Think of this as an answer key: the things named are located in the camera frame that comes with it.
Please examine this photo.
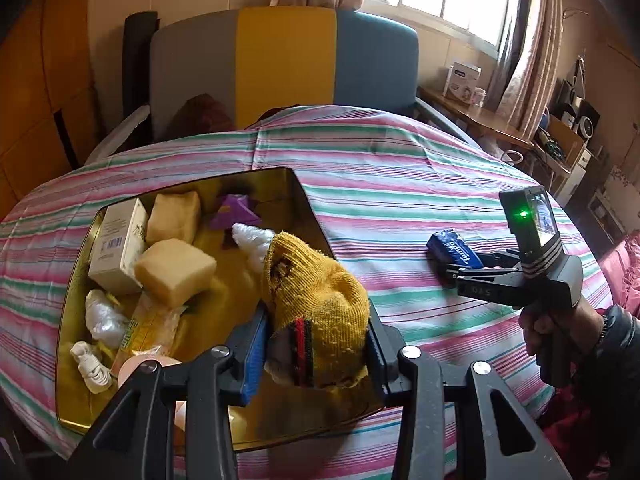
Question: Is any white plastic bag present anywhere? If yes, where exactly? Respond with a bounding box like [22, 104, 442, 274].
[84, 288, 132, 348]

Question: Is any striped side curtain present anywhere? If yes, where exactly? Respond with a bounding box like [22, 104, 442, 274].
[497, 0, 566, 141]

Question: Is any black rolled mat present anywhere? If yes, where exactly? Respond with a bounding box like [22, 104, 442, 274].
[122, 11, 161, 133]

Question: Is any striped tablecloth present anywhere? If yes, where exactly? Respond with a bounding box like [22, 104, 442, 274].
[0, 105, 616, 480]

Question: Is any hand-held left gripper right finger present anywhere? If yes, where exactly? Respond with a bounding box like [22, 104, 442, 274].
[367, 310, 573, 480]

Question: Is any purple wrapper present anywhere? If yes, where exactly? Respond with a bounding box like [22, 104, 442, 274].
[210, 193, 263, 231]

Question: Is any bright red fabric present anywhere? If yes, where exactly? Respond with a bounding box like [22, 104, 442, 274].
[540, 232, 640, 480]

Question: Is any dark red cloth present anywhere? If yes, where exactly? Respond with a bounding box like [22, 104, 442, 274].
[172, 92, 236, 136]

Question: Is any cream carton box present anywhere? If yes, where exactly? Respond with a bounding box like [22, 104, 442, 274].
[87, 197, 151, 296]

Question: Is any white product box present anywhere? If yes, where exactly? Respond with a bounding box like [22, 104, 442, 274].
[442, 61, 482, 103]

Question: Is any wooden window desk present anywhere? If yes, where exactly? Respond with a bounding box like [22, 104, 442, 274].
[417, 85, 536, 153]

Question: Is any wooden wardrobe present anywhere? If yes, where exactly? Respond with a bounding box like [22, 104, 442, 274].
[0, 0, 103, 211]

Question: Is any peach lid jar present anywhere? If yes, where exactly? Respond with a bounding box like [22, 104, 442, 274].
[117, 349, 190, 433]

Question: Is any yellow green snack packet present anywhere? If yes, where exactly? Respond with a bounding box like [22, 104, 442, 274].
[112, 292, 193, 376]

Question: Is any yellow sponge block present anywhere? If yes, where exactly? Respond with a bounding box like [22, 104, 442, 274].
[145, 191, 202, 247]
[134, 239, 218, 308]

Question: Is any person's right hand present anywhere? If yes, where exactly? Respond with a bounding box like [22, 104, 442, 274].
[519, 302, 606, 361]

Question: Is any grey yellow blue chair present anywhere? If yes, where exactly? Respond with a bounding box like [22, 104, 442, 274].
[150, 6, 420, 143]

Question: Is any gold metal tin tray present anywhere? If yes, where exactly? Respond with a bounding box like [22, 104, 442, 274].
[55, 167, 386, 453]

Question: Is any white fuzzy toy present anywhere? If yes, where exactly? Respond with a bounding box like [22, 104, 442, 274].
[231, 222, 277, 273]

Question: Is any white foam board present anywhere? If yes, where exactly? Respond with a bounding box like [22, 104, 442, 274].
[82, 105, 153, 161]

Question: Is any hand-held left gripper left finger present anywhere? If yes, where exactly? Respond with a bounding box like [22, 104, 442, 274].
[65, 307, 271, 480]

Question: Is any cardboard box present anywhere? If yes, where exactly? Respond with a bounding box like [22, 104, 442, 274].
[532, 115, 586, 166]

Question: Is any person's right forearm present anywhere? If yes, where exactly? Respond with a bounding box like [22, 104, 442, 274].
[575, 305, 640, 480]

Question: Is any black stereo speaker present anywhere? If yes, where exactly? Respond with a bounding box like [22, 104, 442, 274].
[557, 80, 601, 138]

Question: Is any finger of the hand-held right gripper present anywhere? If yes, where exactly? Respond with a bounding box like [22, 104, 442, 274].
[434, 255, 501, 288]
[477, 250, 522, 270]

